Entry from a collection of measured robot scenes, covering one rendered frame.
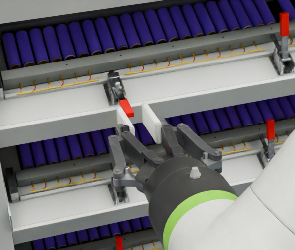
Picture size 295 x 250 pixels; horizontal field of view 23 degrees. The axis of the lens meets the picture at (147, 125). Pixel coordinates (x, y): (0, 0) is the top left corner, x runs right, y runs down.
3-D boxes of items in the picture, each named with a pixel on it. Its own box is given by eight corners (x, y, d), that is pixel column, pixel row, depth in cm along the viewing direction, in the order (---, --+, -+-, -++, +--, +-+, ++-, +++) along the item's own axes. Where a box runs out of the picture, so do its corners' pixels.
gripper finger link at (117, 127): (133, 150, 90) (110, 154, 89) (123, 133, 94) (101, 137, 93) (133, 139, 89) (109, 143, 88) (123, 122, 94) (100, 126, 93)
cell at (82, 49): (80, 29, 113) (89, 60, 109) (68, 31, 112) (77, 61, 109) (80, 21, 111) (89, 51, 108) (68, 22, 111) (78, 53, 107)
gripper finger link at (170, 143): (173, 160, 81) (186, 158, 81) (161, 118, 91) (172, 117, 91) (175, 190, 83) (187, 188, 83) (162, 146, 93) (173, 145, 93)
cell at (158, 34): (154, 16, 116) (166, 46, 112) (144, 18, 115) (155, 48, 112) (155, 8, 114) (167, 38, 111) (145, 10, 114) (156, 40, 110)
